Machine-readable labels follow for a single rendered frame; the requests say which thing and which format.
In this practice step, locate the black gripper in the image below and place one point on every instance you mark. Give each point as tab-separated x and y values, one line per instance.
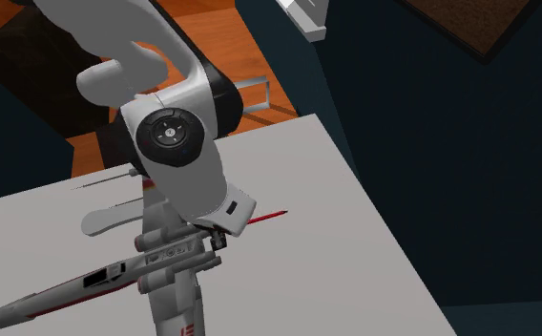
218	240

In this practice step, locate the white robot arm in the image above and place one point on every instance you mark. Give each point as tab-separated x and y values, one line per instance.
192	181

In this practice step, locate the grey toy spaceship red stripes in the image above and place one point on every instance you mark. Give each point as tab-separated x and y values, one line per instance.
168	260

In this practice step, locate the red pencil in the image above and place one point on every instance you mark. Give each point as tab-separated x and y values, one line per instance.
268	217

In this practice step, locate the white block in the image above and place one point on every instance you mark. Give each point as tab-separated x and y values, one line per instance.
309	18

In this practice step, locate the grey metal frame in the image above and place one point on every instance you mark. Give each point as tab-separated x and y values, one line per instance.
258	95

